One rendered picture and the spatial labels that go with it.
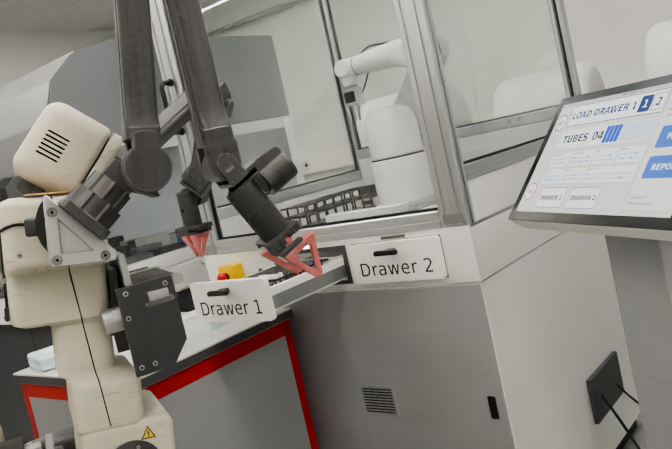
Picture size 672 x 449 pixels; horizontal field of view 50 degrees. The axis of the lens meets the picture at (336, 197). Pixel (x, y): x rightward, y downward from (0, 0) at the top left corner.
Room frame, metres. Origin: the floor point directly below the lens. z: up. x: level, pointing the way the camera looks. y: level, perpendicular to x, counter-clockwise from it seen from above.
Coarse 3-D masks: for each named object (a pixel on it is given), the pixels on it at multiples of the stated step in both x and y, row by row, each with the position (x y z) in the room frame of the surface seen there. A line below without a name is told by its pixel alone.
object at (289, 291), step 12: (324, 264) 1.97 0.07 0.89; (336, 264) 1.99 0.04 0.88; (300, 276) 1.88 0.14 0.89; (312, 276) 1.91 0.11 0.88; (324, 276) 1.94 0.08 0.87; (336, 276) 1.98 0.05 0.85; (276, 288) 1.80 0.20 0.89; (288, 288) 1.83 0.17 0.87; (300, 288) 1.86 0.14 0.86; (312, 288) 1.90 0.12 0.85; (276, 300) 1.79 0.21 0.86; (288, 300) 1.82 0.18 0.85
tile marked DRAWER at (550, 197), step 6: (540, 192) 1.52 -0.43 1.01; (546, 192) 1.49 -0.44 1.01; (552, 192) 1.47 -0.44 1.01; (558, 192) 1.45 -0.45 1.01; (564, 192) 1.43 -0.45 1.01; (540, 198) 1.50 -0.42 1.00; (546, 198) 1.48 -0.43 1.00; (552, 198) 1.46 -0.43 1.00; (558, 198) 1.44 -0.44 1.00; (540, 204) 1.49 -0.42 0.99; (546, 204) 1.47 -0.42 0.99; (552, 204) 1.45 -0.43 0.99; (558, 204) 1.43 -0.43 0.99
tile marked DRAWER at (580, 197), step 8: (576, 192) 1.39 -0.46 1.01; (584, 192) 1.37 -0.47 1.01; (592, 192) 1.34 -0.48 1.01; (568, 200) 1.40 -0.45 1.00; (576, 200) 1.38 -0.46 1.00; (584, 200) 1.35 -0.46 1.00; (592, 200) 1.33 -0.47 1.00; (568, 208) 1.39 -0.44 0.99; (576, 208) 1.36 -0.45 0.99; (584, 208) 1.34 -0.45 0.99; (592, 208) 1.31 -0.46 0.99
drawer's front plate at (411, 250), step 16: (400, 240) 1.86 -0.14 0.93; (416, 240) 1.83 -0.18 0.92; (432, 240) 1.80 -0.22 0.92; (352, 256) 1.97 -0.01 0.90; (368, 256) 1.93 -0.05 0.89; (384, 256) 1.90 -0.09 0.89; (400, 256) 1.87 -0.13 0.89; (416, 256) 1.84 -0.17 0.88; (432, 256) 1.80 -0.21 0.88; (368, 272) 1.94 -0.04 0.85; (384, 272) 1.91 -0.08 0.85; (400, 272) 1.87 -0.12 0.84; (416, 272) 1.84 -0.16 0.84; (432, 272) 1.81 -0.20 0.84
